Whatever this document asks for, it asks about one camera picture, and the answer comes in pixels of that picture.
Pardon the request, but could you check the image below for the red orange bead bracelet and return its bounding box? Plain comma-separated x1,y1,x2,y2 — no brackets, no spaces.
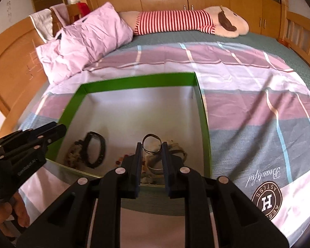
114,153,130,167

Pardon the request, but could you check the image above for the cream white bangle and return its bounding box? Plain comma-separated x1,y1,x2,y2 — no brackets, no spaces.
141,140,188,185

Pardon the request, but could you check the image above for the small black ring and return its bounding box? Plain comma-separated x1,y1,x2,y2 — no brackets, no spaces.
141,133,162,155

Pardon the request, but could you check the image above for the black wristwatch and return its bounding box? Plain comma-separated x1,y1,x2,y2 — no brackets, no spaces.
80,132,106,168

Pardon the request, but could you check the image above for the left hand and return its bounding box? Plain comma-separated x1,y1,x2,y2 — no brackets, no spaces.
0,192,30,237

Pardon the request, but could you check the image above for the green white cardboard box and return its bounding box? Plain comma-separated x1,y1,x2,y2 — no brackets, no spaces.
46,73,212,177

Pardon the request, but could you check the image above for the wooden headboard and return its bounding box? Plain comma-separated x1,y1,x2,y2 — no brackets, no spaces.
0,17,47,138

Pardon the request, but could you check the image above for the patchwork pink grey duvet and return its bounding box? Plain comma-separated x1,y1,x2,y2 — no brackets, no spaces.
20,42,310,245

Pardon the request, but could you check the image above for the pink pillow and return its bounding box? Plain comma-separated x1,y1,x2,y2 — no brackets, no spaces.
36,2,133,85

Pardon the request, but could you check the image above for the white towel on headboard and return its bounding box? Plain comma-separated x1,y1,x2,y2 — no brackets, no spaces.
29,8,54,43

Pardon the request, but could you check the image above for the pink cloth on headboard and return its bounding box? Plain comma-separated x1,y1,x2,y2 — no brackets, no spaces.
50,3,70,27

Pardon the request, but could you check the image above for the red cloth on chair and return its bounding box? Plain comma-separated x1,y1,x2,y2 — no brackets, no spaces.
77,2,91,17

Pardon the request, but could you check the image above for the striped plush toy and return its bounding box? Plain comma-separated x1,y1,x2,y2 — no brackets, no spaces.
119,6,249,38

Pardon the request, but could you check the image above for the green bed sheet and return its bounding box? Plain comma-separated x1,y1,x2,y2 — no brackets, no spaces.
119,31,310,90

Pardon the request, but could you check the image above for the wooden footboard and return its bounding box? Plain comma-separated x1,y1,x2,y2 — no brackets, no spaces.
278,11,310,66

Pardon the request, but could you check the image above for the brown wooden bead bracelet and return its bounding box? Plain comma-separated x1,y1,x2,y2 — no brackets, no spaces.
64,140,87,170

